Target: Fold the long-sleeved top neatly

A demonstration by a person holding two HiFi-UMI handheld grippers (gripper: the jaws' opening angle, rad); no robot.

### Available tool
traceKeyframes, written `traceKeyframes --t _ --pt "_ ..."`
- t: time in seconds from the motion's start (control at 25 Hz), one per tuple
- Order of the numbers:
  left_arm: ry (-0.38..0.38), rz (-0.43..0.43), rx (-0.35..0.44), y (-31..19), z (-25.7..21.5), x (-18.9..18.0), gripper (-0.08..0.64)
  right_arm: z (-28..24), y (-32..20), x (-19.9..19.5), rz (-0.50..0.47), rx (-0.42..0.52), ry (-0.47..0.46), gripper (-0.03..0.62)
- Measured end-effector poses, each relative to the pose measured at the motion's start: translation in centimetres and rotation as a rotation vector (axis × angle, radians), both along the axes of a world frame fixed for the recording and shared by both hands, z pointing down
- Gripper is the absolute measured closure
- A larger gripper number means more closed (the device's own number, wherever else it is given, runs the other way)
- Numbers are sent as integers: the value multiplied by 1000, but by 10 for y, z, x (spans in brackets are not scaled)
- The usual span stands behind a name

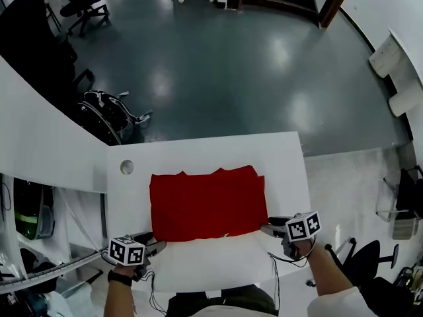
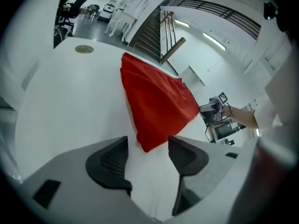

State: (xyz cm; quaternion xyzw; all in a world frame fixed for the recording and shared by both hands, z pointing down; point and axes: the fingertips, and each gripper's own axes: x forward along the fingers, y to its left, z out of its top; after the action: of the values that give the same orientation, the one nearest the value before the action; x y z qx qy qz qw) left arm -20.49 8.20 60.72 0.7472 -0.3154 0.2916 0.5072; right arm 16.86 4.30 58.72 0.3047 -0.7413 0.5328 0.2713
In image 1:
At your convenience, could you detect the person's left forearm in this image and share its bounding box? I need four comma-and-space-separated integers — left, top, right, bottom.
104, 264, 139, 317

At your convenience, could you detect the red shirt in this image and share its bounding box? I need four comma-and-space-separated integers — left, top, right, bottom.
149, 165, 269, 243

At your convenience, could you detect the black backpack with white straps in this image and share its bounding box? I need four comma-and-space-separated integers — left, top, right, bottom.
75, 90, 153, 145

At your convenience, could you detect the person's right forearm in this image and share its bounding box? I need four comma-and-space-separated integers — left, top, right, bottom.
295, 238, 356, 299

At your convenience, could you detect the white curved console table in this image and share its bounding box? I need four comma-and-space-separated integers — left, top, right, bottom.
368, 28, 423, 118

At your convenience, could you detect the black swivel office chair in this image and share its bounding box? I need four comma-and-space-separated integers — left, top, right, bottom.
307, 238, 400, 289

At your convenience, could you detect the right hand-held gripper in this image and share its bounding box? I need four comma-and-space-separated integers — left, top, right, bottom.
260, 211, 322, 261

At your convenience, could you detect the white metal shelf rack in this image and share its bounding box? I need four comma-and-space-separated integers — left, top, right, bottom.
0, 173, 108, 290

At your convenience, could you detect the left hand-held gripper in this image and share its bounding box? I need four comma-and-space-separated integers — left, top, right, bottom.
108, 231, 167, 282

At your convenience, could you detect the black office chair with headrest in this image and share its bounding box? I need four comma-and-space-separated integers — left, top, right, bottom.
59, 0, 110, 38

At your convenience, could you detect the brown wooden newel post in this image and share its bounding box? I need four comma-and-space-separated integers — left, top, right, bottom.
319, 0, 357, 29

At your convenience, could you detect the black wristwatch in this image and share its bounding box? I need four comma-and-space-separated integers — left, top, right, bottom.
107, 269, 134, 287

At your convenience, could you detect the black chrome-frame visitor chair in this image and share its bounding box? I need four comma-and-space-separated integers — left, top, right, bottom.
376, 165, 423, 240

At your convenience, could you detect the teal black device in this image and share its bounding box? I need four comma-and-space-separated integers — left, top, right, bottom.
13, 289, 44, 317

